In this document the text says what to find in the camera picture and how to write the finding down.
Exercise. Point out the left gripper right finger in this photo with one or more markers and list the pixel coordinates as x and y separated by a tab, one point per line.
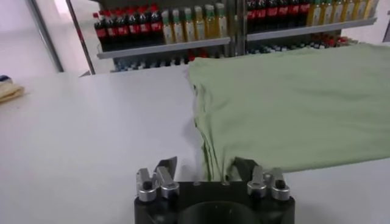
256	182

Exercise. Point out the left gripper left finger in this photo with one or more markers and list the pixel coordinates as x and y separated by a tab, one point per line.
166	182

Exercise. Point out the light green t-shirt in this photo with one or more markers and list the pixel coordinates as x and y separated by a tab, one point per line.
289	106

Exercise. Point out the grey shelf unit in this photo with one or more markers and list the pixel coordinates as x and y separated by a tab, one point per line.
164	47
304	30

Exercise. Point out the yellow drink bottle green cap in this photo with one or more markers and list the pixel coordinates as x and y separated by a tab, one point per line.
326	12
348	10
314	13
167	30
189	29
178	30
337	11
210	25
370	7
199	27
221	25
359	9

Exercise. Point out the cola bottle red cap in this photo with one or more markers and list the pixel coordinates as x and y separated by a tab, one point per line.
283	11
156	26
145	28
304	8
122	30
100	32
261	14
111	31
272	12
294	9
251	15
134	29

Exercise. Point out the pale yellow garment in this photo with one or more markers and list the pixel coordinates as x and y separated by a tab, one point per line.
10	91

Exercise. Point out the grey window frame post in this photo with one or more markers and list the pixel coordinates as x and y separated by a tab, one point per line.
45	36

